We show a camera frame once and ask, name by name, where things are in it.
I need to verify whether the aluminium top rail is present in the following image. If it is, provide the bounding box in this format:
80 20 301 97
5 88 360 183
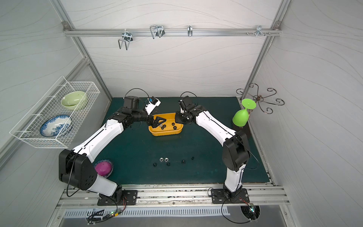
63 25 282 38

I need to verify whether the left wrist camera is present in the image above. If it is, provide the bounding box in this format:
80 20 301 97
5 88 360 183
145 96 161 115

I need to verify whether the green ceramic bowl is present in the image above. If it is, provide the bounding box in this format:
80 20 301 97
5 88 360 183
60 91 88 111

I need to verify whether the metal double hook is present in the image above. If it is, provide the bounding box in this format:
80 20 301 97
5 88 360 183
118 31 133 50

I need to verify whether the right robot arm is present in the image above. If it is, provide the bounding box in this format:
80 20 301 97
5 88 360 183
175 96 251 199

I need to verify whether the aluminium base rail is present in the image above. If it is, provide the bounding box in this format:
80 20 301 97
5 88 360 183
56 183 290 209

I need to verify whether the blue white patterned bowl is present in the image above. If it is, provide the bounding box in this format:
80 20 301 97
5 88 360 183
40 114 73 138

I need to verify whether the metal bracket hook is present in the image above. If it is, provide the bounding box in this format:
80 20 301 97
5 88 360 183
246 26 271 37

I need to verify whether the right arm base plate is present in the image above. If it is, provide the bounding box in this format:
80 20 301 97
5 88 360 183
208 188 250 204

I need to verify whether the small metal hook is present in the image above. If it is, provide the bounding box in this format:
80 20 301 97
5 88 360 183
187 25 193 37

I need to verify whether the black scroll wall hook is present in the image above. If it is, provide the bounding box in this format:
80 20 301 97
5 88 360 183
236 83 285 114

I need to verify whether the metal clip hook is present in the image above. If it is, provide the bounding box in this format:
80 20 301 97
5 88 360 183
149 25 165 39

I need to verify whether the purple fruit in bowl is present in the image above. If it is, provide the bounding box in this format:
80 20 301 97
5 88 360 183
94 159 113 178

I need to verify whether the white wire basket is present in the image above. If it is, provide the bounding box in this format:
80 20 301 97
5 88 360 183
9 77 100 148

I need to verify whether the yellow plastic storage box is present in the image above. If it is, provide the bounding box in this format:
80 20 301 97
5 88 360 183
148 113 183 136

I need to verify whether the green plastic goblet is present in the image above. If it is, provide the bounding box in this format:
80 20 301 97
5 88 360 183
232 98 257 127

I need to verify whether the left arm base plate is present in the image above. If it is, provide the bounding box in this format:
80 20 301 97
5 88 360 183
97 190 138 206

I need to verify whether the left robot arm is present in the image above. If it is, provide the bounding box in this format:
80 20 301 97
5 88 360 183
59 96 165 201

